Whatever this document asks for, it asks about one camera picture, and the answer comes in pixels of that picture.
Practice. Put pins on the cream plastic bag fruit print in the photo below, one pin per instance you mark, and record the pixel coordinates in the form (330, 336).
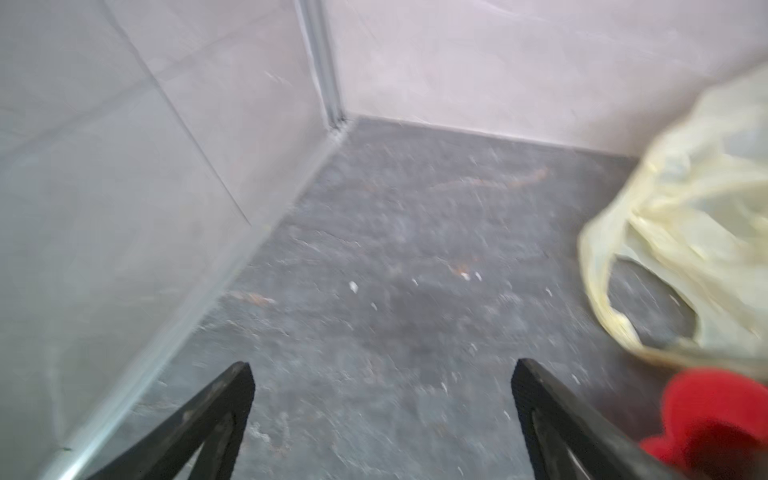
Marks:
(694, 214)

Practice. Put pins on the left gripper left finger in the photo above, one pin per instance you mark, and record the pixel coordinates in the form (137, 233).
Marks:
(209, 428)

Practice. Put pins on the red flower-shaped plastic plate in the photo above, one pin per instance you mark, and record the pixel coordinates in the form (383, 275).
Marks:
(714, 425)

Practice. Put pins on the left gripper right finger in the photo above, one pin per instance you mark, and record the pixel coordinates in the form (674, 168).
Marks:
(562, 433)

